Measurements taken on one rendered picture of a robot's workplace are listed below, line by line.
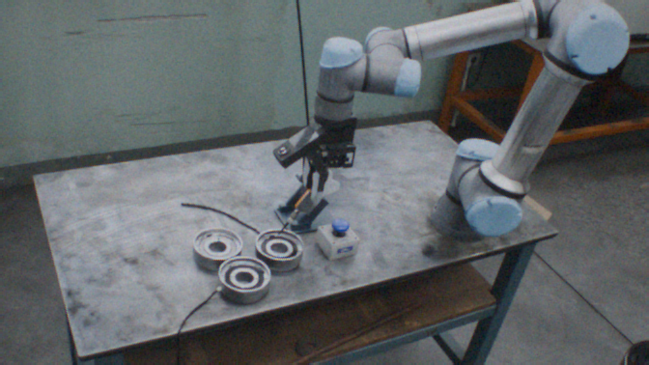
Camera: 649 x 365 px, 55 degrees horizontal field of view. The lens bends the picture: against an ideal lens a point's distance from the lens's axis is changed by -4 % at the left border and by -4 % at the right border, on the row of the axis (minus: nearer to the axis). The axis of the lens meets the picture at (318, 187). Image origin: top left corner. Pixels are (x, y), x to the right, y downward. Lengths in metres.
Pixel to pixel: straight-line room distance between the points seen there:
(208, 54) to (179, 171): 1.34
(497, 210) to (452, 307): 0.47
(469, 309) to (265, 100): 1.73
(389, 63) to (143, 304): 0.67
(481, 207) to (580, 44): 0.39
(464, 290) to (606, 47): 0.86
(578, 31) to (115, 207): 1.06
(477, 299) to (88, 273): 1.04
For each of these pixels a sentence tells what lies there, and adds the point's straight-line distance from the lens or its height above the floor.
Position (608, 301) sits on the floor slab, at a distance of 3.02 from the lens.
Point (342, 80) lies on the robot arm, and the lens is 1.24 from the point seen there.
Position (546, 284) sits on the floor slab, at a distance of 2.94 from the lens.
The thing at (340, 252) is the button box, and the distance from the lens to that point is 1.45.
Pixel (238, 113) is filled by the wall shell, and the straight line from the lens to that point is 3.17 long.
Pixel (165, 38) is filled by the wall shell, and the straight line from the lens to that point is 2.88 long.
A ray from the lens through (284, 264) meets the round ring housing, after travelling 1.38.
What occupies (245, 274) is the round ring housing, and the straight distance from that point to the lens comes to 1.36.
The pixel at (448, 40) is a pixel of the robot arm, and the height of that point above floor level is 1.29.
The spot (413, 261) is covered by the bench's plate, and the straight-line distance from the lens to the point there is 1.51.
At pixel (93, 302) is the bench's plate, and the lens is 1.33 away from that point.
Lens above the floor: 1.74
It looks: 34 degrees down
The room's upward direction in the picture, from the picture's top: 10 degrees clockwise
